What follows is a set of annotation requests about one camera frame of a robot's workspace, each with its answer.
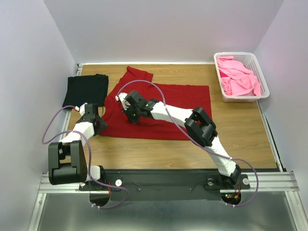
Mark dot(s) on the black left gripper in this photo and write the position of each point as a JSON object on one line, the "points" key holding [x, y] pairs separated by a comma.
{"points": [[102, 124]]}

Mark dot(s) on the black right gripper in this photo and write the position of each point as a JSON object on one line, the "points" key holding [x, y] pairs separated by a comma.
{"points": [[134, 119]]}

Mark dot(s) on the red t-shirt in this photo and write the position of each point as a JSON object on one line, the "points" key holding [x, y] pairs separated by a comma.
{"points": [[181, 96]]}

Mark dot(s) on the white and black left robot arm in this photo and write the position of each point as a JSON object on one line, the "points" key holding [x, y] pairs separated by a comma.
{"points": [[66, 158]]}

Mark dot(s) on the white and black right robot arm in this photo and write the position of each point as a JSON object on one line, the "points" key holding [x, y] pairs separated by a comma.
{"points": [[198, 126]]}

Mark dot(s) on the folded black t-shirt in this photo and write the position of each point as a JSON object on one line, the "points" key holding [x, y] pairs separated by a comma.
{"points": [[86, 89]]}

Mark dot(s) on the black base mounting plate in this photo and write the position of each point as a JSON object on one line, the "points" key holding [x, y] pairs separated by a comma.
{"points": [[162, 185]]}

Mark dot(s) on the pink t-shirt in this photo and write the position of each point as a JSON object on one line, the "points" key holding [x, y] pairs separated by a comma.
{"points": [[236, 79]]}

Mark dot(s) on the white plastic laundry basket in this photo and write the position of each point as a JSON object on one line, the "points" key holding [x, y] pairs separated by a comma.
{"points": [[250, 62]]}

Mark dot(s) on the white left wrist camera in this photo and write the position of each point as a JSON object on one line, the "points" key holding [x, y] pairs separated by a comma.
{"points": [[80, 109]]}

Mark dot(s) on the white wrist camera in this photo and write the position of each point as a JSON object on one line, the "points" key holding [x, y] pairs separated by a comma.
{"points": [[120, 98], [80, 109]]}

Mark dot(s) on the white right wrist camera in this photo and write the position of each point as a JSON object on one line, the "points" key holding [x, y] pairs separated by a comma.
{"points": [[120, 98]]}

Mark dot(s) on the aluminium table frame rail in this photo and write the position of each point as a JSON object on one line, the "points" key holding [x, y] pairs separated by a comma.
{"points": [[224, 198]]}

